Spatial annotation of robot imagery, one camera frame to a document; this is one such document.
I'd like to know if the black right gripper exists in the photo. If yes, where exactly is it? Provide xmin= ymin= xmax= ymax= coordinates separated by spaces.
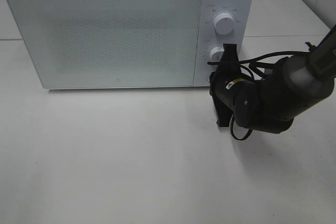
xmin=209 ymin=44 xmax=252 ymax=127

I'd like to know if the white microwave knob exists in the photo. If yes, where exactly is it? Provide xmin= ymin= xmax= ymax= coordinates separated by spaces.
xmin=209 ymin=47 xmax=224 ymax=62
xmin=213 ymin=10 xmax=235 ymax=35

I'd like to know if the white microwave door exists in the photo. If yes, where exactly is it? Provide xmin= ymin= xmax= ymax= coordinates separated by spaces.
xmin=7 ymin=0 xmax=200 ymax=89

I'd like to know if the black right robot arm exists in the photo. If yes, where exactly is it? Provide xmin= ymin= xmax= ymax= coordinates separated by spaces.
xmin=209 ymin=29 xmax=335 ymax=134

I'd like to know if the white microwave oven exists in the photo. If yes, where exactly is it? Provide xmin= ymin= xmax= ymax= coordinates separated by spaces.
xmin=6 ymin=0 xmax=252 ymax=89

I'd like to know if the black camera cable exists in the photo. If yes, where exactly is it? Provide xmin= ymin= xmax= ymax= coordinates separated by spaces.
xmin=207 ymin=52 xmax=313 ymax=141

